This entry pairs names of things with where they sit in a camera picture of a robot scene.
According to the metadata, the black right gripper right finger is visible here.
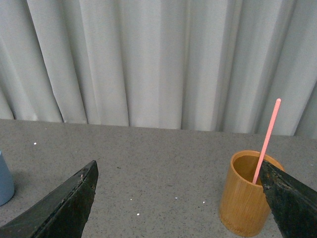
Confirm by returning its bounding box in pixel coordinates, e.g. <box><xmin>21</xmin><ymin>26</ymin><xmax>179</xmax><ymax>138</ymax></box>
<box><xmin>259</xmin><ymin>161</ymin><xmax>317</xmax><ymax>238</ymax></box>

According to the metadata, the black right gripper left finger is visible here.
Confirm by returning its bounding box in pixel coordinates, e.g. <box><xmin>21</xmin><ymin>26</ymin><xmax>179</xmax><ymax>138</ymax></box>
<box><xmin>0</xmin><ymin>160</ymin><xmax>99</xmax><ymax>238</ymax></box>

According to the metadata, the blue plastic cup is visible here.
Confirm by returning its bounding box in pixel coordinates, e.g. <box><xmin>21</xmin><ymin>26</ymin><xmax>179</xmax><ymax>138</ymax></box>
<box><xmin>0</xmin><ymin>152</ymin><xmax>14</xmax><ymax>206</ymax></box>

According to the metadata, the bamboo chopstick holder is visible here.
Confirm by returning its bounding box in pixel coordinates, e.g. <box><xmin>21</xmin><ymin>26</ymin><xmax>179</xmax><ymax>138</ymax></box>
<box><xmin>219</xmin><ymin>150</ymin><xmax>270</xmax><ymax>237</ymax></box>

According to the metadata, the pink chopstick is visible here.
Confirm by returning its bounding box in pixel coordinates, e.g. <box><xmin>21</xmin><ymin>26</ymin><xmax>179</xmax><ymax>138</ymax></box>
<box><xmin>252</xmin><ymin>98</ymin><xmax>281</xmax><ymax>184</ymax></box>

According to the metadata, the white curtain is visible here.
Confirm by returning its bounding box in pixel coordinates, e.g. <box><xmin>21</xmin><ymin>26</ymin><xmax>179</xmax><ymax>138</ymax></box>
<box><xmin>0</xmin><ymin>0</ymin><xmax>317</xmax><ymax>138</ymax></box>

